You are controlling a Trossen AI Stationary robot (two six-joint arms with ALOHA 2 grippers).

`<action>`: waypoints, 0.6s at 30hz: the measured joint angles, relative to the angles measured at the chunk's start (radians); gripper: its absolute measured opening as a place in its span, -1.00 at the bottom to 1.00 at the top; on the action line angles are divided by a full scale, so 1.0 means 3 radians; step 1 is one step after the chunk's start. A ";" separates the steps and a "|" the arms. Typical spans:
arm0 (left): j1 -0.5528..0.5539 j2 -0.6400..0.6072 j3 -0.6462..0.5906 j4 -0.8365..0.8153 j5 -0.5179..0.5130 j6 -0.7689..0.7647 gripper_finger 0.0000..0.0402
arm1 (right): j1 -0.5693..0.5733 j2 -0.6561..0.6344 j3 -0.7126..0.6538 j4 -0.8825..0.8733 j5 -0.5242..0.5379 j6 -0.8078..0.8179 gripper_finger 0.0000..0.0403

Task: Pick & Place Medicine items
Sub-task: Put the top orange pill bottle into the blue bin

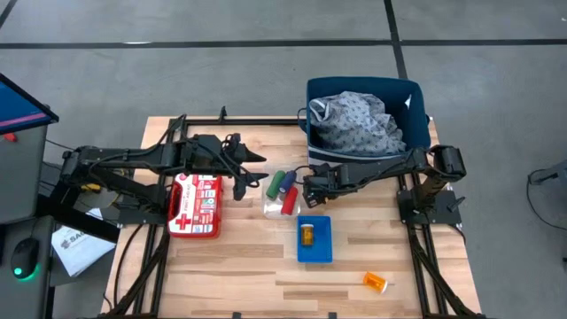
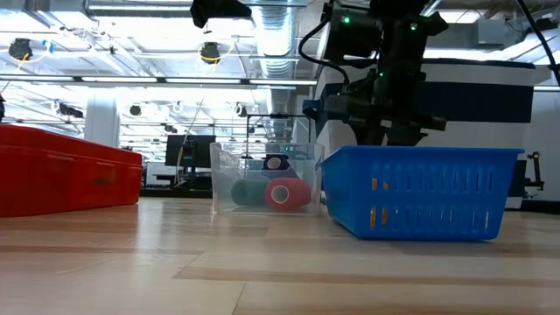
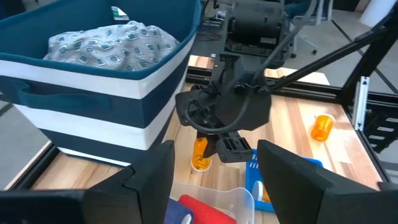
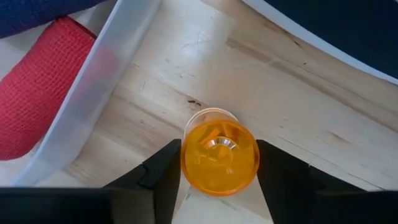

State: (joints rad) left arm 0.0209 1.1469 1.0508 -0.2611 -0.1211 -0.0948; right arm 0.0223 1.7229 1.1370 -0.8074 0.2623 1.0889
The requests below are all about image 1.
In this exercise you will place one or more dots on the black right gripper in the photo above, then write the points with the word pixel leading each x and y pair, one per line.
pixel 330 179

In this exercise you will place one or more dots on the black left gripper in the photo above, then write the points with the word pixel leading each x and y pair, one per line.
pixel 221 161

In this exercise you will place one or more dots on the red bandage roll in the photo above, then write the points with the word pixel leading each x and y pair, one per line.
pixel 290 201

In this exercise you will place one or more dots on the blue bandage roll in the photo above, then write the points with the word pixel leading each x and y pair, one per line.
pixel 288 181

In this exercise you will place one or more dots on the green bandage roll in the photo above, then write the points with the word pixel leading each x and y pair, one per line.
pixel 275 184

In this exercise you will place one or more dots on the amber pill bottle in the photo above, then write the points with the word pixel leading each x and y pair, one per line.
pixel 307 235

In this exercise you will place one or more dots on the grey striped patterned cloth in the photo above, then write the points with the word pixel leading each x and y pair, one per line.
pixel 354 126

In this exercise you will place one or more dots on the orange pill bottle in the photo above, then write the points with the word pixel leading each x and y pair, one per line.
pixel 374 282

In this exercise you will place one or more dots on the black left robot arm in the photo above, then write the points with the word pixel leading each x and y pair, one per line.
pixel 133 159

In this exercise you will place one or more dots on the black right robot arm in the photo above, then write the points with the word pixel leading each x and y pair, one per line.
pixel 381 170

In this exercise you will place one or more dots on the clear bag of markers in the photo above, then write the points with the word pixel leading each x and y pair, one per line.
pixel 274 209

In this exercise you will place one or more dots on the blue slotted plastic basket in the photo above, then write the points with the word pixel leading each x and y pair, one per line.
pixel 321 252

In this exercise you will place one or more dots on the red first aid case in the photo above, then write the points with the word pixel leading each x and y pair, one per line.
pixel 195 208

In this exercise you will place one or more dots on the navy white striped fabric bin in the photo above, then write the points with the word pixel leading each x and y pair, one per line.
pixel 414 124

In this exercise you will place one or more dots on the white printed paper booklet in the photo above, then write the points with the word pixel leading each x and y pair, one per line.
pixel 80 250

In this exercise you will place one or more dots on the grey equipment cabinet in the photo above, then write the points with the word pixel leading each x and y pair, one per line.
pixel 22 177

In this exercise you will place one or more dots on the monitor with blue screen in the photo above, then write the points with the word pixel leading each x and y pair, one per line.
pixel 17 106

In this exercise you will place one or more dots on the red round button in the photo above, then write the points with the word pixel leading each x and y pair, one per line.
pixel 10 137

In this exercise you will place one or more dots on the black computer mouse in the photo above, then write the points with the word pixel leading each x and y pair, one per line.
pixel 24 259

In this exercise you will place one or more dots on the grey desk surface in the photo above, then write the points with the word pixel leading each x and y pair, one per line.
pixel 26 301

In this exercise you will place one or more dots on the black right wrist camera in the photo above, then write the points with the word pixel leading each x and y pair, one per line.
pixel 325 170

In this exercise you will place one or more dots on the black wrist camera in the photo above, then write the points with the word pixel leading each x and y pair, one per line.
pixel 325 170
pixel 232 142

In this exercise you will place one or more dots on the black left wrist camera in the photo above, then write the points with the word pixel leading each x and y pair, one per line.
pixel 232 142

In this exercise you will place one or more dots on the black aluminium table frame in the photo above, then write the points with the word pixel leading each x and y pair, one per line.
pixel 248 120

